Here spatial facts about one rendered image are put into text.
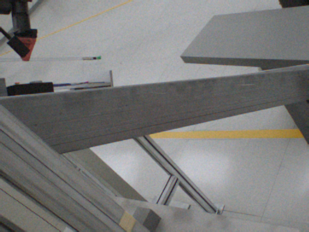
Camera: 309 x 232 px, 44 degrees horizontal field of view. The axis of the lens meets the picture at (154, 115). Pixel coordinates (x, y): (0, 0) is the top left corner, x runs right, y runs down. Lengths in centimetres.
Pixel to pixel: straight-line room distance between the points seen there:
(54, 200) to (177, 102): 22
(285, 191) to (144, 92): 124
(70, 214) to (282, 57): 93
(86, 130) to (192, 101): 17
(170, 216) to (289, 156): 89
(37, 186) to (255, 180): 145
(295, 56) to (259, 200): 72
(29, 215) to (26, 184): 168
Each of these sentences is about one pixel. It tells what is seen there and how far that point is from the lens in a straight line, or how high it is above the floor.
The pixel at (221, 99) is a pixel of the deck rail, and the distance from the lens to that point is 57.
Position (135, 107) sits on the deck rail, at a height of 105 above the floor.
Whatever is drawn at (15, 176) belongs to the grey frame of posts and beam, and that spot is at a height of 114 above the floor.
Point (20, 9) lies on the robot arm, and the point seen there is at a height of 111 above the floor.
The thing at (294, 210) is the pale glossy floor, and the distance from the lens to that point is 158.
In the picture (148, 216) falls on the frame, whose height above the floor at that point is 66.
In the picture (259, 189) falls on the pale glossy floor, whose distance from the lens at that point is 170.
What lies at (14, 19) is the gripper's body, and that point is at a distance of 136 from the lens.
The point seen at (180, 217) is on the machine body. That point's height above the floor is 62.
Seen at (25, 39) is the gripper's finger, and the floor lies 104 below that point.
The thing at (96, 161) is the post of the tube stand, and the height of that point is 50.
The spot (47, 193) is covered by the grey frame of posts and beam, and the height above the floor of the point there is 111.
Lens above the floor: 126
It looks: 30 degrees down
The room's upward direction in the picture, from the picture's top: 42 degrees counter-clockwise
